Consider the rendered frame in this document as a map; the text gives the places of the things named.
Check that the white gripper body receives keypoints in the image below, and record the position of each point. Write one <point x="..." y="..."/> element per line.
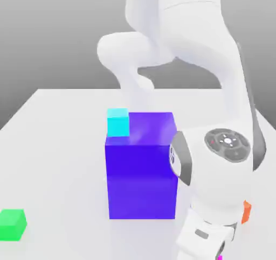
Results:
<point x="196" y="251"/>

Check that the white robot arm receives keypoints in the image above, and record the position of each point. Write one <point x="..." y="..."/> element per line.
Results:
<point x="194" y="49"/>

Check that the small orange cube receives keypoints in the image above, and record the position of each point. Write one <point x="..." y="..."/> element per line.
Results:
<point x="246" y="212"/>

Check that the small cyan cube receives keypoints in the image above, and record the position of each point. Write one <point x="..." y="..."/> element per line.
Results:
<point x="117" y="124"/>

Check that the small green cube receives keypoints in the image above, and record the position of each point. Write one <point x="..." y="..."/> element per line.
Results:
<point x="10" y="224"/>

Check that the large purple box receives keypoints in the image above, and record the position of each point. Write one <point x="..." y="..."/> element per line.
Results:
<point x="140" y="178"/>

